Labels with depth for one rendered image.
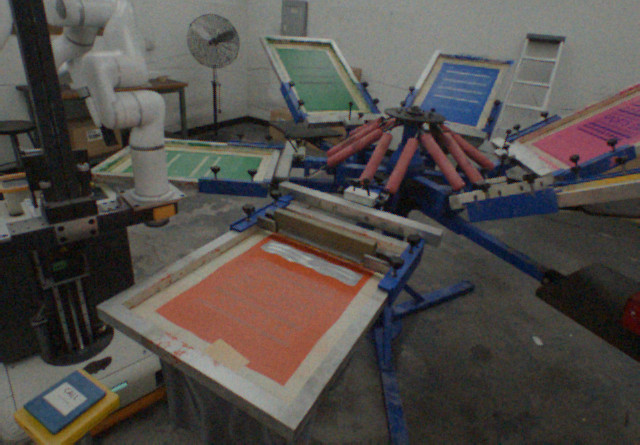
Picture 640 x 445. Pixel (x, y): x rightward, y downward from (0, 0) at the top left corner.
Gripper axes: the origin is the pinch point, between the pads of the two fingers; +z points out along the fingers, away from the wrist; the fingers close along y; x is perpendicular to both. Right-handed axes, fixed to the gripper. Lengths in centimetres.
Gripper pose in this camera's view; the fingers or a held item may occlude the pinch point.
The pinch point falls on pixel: (110, 140)
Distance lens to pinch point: 156.4
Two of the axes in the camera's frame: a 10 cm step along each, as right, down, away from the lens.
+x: -7.7, 3.6, -5.3
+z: 2.3, 9.3, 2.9
